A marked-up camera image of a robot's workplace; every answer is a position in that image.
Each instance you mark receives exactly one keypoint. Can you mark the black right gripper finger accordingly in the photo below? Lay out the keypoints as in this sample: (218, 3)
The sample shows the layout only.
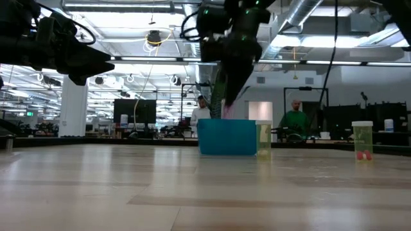
(245, 72)
(230, 80)

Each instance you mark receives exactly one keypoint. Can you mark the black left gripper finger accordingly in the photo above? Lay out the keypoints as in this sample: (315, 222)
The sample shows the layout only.
(86, 64)
(78, 80)

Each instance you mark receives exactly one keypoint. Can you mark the yellow-green pill bottle white cap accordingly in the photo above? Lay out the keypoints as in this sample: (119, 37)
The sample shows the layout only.
(263, 141)

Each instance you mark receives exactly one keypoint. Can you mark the pill bottle with red pills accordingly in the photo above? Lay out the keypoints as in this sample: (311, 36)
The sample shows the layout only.
(362, 141)

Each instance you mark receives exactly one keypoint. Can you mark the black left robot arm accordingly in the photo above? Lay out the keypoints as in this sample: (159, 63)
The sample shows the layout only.
(16, 48)

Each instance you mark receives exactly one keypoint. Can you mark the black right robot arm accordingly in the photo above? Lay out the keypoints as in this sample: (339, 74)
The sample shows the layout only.
(401, 16)

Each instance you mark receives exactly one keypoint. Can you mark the blue plastic basket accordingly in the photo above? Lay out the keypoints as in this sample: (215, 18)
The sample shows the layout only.
(224, 138)

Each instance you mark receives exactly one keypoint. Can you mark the white pillar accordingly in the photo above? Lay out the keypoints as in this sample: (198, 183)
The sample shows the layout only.
(73, 109)

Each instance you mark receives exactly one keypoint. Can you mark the person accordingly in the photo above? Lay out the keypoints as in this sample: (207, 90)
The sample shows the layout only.
(295, 122)
(199, 115)

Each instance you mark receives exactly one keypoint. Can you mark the green exit sign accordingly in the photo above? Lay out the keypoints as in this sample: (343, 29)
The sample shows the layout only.
(29, 113)

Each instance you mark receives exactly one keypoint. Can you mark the white container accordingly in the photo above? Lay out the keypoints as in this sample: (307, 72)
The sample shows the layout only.
(124, 121)

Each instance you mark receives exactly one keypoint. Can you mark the black monitor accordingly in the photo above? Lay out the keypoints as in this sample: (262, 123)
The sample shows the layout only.
(135, 110)

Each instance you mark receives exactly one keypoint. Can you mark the black equipment cabinet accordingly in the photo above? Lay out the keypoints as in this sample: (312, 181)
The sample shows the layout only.
(343, 117)
(379, 112)

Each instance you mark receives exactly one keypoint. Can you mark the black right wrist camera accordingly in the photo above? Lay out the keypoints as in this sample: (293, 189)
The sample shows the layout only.
(210, 32)

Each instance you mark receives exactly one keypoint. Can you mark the silver ventilation duct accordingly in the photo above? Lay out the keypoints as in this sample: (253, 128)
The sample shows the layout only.
(302, 13)

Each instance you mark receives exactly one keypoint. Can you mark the black ceiling camera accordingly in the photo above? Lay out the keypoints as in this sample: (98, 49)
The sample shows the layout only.
(154, 38)

